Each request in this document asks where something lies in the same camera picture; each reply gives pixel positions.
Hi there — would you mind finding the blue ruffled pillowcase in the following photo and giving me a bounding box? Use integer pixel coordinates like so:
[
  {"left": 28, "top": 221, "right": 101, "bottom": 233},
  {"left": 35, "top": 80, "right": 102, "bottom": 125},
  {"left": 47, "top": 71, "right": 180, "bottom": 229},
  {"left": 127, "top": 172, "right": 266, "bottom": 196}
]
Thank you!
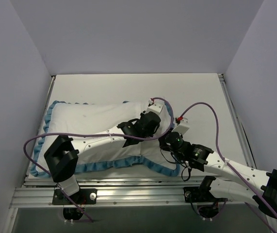
[{"left": 30, "top": 100, "right": 180, "bottom": 178}]

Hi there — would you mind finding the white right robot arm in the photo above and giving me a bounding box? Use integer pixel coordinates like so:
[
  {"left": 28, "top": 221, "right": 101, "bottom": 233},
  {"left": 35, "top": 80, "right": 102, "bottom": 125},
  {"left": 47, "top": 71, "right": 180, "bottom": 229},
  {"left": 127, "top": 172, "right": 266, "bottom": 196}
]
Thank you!
[{"left": 159, "top": 132, "right": 277, "bottom": 218}]

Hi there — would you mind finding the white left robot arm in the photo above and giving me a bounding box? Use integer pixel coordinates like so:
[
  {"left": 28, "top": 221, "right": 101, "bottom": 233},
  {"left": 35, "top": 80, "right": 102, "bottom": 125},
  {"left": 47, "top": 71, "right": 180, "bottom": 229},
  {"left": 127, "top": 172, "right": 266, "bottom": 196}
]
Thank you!
[{"left": 44, "top": 111, "right": 161, "bottom": 203}]

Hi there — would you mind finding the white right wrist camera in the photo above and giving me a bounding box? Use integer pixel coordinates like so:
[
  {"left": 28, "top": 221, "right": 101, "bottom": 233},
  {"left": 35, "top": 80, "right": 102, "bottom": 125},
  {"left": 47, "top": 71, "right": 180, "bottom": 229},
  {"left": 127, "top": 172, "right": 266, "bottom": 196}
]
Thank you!
[{"left": 174, "top": 116, "right": 190, "bottom": 135}]

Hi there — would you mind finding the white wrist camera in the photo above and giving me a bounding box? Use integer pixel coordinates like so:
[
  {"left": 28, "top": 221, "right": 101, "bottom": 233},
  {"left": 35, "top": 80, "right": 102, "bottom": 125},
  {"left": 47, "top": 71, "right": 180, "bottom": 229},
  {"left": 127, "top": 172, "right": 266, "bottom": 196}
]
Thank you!
[
  {"left": 145, "top": 99, "right": 164, "bottom": 116},
  {"left": 174, "top": 116, "right": 190, "bottom": 135}
]

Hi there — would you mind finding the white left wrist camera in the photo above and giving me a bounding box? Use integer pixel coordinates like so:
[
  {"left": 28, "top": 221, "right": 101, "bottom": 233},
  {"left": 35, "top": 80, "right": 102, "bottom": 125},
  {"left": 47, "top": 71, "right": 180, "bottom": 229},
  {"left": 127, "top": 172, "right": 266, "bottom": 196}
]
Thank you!
[{"left": 145, "top": 99, "right": 164, "bottom": 116}]

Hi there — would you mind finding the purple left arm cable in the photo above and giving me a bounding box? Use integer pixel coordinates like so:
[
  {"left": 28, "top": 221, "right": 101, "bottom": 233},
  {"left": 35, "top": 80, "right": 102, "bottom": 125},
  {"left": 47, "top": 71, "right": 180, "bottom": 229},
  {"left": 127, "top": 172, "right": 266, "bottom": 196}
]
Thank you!
[{"left": 23, "top": 97, "right": 175, "bottom": 223}]

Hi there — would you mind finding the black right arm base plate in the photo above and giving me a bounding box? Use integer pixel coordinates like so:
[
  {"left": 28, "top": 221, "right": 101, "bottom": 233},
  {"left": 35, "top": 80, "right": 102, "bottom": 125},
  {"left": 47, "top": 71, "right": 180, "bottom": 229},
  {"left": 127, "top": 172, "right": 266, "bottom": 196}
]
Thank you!
[{"left": 183, "top": 176, "right": 228, "bottom": 203}]

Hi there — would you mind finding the aluminium right side rail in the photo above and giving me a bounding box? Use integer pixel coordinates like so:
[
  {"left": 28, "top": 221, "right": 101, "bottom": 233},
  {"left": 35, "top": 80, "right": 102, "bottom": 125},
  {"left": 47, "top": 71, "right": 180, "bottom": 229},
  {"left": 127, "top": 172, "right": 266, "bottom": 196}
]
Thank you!
[{"left": 217, "top": 74, "right": 257, "bottom": 168}]

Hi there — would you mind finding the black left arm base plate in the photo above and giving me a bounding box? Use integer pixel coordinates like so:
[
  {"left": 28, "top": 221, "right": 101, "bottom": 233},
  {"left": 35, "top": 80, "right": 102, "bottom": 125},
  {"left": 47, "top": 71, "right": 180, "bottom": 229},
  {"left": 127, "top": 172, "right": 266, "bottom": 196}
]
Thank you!
[{"left": 52, "top": 188, "right": 98, "bottom": 205}]

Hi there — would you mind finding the aluminium table edge rail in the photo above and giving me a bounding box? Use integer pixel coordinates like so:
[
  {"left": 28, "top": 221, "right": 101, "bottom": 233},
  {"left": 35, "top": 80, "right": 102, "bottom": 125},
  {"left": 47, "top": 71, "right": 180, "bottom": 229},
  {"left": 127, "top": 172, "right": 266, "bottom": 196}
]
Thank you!
[{"left": 45, "top": 76, "right": 56, "bottom": 110}]

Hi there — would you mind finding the aluminium front frame rail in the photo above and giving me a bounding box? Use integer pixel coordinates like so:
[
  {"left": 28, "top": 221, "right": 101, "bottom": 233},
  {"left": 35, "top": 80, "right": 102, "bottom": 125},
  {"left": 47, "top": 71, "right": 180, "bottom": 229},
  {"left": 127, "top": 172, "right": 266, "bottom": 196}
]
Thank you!
[{"left": 9, "top": 176, "right": 258, "bottom": 209}]

